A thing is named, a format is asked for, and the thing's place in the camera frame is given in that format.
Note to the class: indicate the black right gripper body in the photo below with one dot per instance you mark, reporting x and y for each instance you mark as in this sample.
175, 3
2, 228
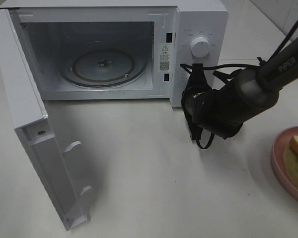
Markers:
199, 106

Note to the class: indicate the pink round plate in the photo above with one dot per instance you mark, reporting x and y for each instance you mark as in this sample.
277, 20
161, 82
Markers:
277, 160

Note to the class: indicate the white microwave door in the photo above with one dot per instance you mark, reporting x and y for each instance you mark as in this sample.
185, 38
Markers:
56, 166

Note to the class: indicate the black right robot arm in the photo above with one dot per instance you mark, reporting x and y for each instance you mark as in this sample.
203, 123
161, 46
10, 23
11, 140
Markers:
246, 93

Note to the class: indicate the upper white power knob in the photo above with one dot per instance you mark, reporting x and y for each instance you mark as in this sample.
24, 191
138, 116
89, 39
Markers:
200, 46

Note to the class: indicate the white warning label sticker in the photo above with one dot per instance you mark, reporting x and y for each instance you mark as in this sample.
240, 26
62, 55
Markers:
164, 57

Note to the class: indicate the glass microwave turntable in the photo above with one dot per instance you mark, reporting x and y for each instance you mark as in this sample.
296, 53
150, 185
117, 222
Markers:
102, 64

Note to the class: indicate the white microwave oven body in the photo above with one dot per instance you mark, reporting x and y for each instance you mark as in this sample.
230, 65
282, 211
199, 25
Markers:
53, 25

